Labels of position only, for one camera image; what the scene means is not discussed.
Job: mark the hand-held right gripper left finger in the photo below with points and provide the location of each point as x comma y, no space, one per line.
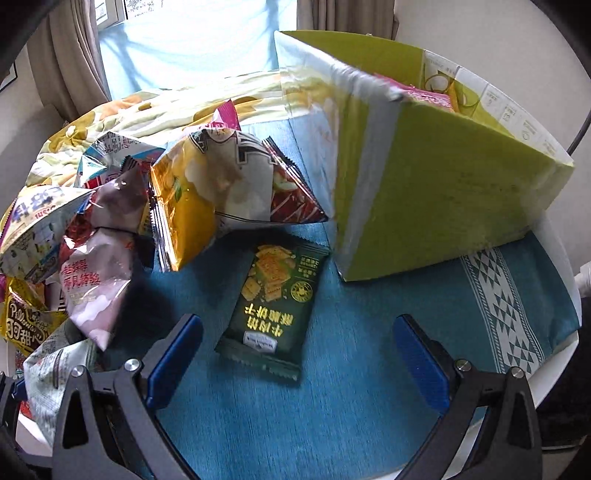
175,362

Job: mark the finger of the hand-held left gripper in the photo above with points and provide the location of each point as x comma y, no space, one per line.
15,392

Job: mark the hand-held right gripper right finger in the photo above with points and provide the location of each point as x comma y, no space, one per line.
420,364

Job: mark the yellow black snack packet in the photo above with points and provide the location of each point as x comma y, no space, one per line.
23,318

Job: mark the dark green cracker packet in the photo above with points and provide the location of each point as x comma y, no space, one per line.
272,300

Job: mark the orange yellow chip bag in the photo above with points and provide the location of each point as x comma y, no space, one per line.
189,207

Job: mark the green cardboard box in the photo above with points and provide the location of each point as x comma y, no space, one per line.
438,194

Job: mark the white green snack packet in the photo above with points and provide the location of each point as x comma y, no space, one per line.
48,383

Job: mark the teal patterned tablecloth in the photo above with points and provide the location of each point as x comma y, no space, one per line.
351,360

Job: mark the lilac white snack packet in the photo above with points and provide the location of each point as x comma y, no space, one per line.
94,286

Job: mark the shiny maroon foil snack packet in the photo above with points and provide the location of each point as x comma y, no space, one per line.
122,198

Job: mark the small white object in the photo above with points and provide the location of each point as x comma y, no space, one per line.
584,277

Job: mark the red patterned snack packet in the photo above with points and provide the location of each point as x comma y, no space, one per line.
295,198

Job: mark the white blue red snack packet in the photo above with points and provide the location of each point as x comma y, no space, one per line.
113,150

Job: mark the magenta snack packet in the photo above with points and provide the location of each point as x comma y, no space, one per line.
226,115

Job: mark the floral striped blanket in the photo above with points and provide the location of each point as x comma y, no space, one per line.
152,108

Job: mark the pink snack packet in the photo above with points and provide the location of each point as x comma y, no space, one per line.
427,98

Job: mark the light blue window cloth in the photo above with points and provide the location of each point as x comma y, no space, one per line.
184,50

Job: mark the beige curtain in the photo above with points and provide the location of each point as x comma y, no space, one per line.
346,18
69,60

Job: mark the framed wall picture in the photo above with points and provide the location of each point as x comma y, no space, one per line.
8,76

